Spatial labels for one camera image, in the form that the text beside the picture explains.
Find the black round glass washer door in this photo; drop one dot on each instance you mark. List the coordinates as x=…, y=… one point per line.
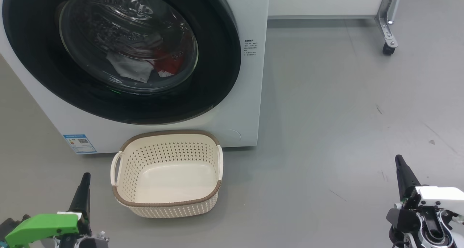
x=36, y=59

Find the red and white jersey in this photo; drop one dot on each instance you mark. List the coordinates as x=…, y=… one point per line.
x=170, y=65

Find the blue energy label sticker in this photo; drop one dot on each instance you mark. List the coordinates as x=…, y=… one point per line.
x=79, y=143

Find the cream perforated laundry basket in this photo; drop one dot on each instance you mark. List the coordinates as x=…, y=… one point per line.
x=170, y=182

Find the white front-load washing machine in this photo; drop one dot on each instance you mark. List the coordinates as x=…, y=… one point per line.
x=250, y=95

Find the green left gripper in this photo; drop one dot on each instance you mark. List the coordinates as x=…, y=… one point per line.
x=40, y=226

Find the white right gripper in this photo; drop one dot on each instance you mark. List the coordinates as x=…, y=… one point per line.
x=438, y=195

